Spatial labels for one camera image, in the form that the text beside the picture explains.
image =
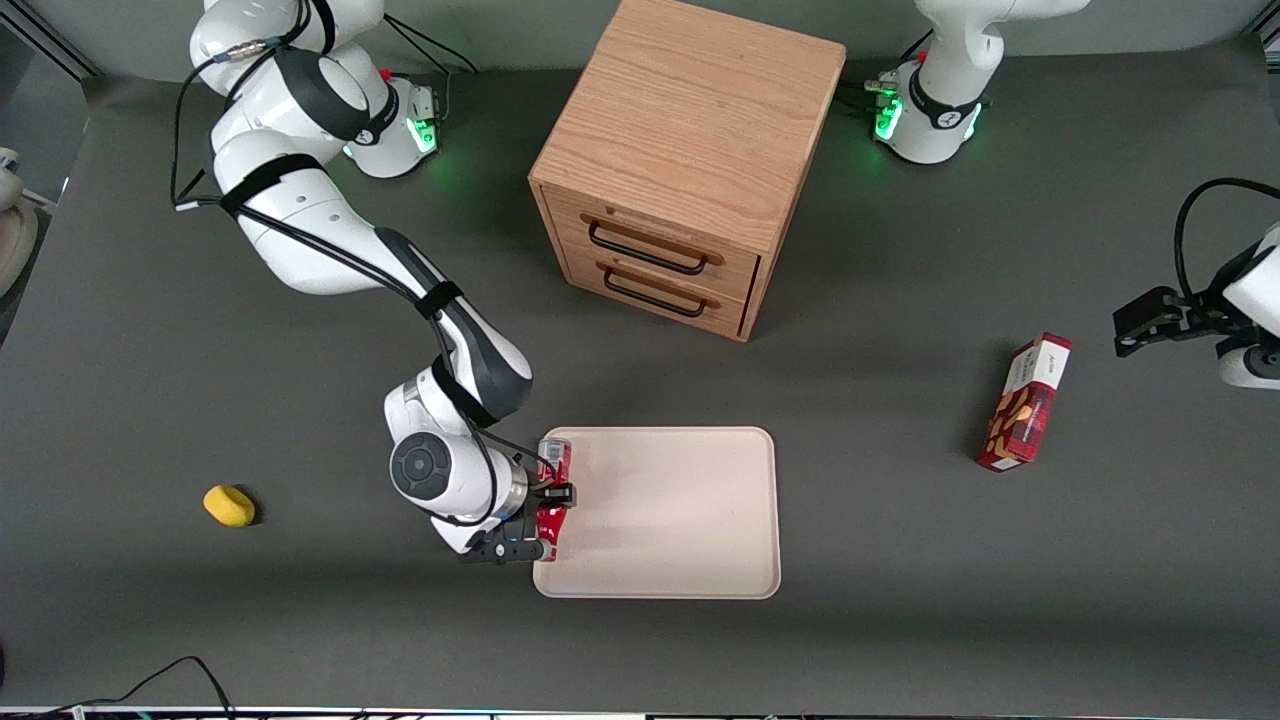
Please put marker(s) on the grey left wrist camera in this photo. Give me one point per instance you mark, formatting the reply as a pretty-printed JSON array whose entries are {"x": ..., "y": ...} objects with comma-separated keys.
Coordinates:
[{"x": 1245, "y": 368}]

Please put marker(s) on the yellow lemon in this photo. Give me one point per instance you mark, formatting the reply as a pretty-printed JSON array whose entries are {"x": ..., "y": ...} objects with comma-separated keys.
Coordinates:
[{"x": 229, "y": 506}]

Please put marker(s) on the grey metal frame rail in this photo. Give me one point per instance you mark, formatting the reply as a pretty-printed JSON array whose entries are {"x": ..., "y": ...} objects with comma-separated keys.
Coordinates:
[
  {"x": 1268, "y": 38},
  {"x": 50, "y": 40}
]

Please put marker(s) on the beige rectangular tray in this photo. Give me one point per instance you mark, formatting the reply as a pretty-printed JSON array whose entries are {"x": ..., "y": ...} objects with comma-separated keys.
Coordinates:
[{"x": 670, "y": 512}]

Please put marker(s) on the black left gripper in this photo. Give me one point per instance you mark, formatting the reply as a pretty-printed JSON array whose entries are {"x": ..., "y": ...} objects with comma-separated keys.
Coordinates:
[{"x": 1196, "y": 312}]

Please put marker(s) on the wooden two-drawer cabinet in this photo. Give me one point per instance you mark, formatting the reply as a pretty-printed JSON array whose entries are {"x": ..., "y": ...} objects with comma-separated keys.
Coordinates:
[{"x": 690, "y": 110}]

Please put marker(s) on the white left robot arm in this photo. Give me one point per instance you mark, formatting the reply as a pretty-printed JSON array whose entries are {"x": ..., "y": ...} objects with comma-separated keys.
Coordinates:
[{"x": 950, "y": 80}]

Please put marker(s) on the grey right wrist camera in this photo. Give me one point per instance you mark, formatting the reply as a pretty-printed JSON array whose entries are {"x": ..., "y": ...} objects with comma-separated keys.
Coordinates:
[{"x": 500, "y": 552}]

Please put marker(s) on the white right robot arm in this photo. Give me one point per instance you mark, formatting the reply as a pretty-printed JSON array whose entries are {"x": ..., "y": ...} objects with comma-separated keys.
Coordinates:
[{"x": 300, "y": 220}]

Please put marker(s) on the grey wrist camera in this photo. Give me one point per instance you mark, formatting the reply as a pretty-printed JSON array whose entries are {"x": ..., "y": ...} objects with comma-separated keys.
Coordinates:
[
  {"x": 500, "y": 552},
  {"x": 1245, "y": 368}
]

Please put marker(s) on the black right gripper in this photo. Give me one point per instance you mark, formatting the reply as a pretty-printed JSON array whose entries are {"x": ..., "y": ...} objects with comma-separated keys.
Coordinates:
[{"x": 537, "y": 490}]

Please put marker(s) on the red coke bottle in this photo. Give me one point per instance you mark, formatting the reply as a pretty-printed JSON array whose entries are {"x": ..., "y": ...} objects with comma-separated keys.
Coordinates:
[{"x": 553, "y": 525}]

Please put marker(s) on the red snack box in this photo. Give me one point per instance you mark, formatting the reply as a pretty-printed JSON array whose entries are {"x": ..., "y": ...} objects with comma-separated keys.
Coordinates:
[{"x": 1025, "y": 405}]

